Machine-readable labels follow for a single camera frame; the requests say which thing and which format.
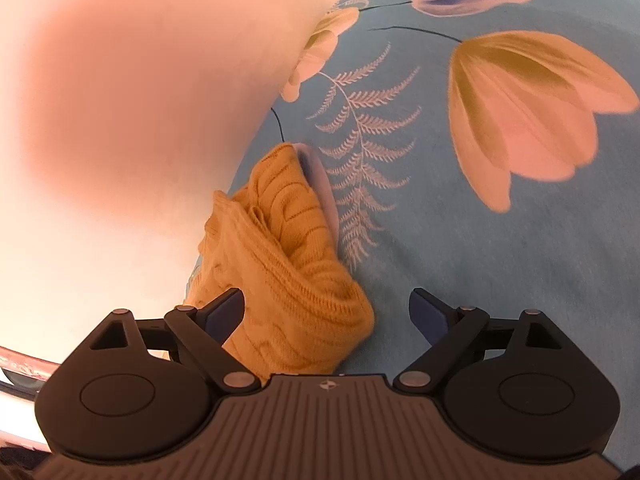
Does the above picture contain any blue floral bedsheet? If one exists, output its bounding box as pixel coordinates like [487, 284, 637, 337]
[189, 0, 640, 461]

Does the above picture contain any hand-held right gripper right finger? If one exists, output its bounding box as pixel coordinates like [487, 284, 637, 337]
[393, 287, 571, 393]

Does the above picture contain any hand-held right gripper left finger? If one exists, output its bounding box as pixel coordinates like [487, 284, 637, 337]
[86, 287, 261, 394]

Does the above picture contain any mustard cable-knit cardigan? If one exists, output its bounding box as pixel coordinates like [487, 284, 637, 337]
[187, 142, 375, 377]

